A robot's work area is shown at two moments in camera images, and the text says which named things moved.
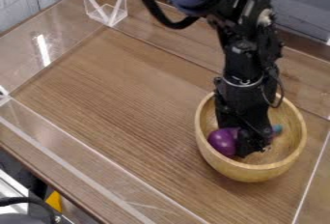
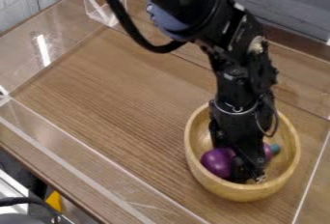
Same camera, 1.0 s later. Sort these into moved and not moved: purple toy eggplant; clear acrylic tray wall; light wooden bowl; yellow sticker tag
Moved: light wooden bowl; purple toy eggplant
Not moved: yellow sticker tag; clear acrylic tray wall
